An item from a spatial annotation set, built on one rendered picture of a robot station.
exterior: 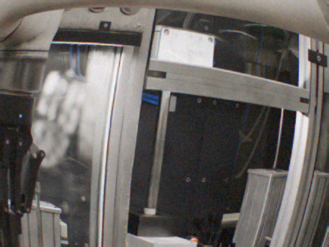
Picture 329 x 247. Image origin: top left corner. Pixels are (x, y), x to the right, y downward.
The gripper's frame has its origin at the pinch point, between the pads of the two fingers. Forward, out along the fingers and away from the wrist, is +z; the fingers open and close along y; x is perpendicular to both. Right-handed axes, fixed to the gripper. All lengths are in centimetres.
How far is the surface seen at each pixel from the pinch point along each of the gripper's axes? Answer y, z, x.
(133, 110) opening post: -27.2, -18.8, -10.6
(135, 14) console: -24.2, -33.0, -9.6
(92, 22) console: -16.8, -31.1, -9.6
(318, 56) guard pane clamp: -67, -34, -10
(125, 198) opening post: -27.6, -6.3, -10.6
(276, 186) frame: -74, -6, -27
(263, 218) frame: -72, 1, -27
